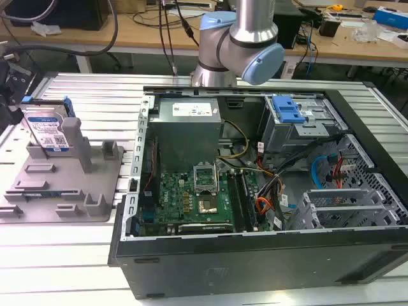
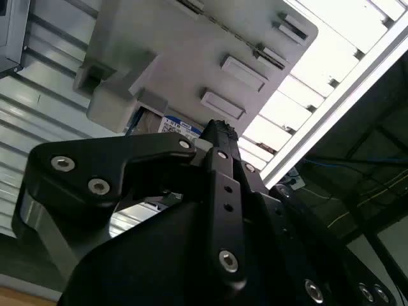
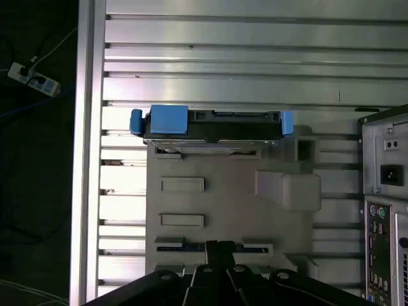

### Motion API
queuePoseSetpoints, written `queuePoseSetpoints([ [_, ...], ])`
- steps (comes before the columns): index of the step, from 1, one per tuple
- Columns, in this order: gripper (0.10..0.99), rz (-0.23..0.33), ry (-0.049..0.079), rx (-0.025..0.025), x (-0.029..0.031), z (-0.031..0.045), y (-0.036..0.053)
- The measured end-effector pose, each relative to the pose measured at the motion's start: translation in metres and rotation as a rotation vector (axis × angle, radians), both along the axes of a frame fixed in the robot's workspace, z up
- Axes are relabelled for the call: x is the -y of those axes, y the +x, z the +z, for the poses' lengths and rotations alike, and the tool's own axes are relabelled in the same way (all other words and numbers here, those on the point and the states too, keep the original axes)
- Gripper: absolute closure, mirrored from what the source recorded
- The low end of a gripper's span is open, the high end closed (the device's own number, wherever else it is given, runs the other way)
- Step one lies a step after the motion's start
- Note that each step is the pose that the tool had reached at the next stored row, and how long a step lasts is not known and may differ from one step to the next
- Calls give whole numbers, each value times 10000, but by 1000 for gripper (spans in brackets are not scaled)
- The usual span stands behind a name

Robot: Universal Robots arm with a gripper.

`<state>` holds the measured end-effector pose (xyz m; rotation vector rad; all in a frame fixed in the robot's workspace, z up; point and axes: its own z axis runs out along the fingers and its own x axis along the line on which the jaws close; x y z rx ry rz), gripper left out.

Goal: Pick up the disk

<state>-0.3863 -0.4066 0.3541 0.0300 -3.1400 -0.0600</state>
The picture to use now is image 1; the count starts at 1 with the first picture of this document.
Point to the clear plastic packaging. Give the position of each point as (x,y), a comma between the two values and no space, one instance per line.
(366,32)

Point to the grey metal disk bay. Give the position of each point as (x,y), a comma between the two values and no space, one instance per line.
(287,137)

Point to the CPU socket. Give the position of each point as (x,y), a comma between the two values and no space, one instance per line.
(208,205)

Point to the clear plastic bag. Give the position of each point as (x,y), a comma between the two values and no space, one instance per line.
(44,28)

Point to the grey power supply unit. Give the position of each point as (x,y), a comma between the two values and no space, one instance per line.
(185,140)

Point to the silver expansion slot cover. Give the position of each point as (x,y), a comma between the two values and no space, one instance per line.
(334,194)
(350,212)

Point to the large black box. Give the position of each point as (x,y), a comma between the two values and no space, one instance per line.
(63,14)

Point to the wooden desk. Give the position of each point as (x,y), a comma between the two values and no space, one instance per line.
(137,35)
(344,48)

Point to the black RAM slot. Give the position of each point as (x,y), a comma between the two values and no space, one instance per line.
(235,201)
(248,201)

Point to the black computer tower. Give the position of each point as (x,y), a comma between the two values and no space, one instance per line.
(288,25)

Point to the hard disk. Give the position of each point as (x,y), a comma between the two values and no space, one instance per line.
(44,127)

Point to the black open PC case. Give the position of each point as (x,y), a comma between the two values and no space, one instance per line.
(255,267)

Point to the blue disk bay latch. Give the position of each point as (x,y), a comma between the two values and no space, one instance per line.
(287,110)

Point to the grey plastic parts rack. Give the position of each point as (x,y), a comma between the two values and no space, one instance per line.
(63,178)

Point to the black graphics card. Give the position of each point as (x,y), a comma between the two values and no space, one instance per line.
(204,227)

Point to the green motherboard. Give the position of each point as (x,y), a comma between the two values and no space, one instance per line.
(172,197)

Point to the blue cardboard box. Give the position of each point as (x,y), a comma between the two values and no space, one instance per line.
(390,17)

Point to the small black container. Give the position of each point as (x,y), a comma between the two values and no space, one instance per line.
(329,27)

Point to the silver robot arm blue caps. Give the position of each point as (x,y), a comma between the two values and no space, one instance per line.
(252,28)

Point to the RAM stick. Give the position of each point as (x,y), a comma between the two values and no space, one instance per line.
(51,193)

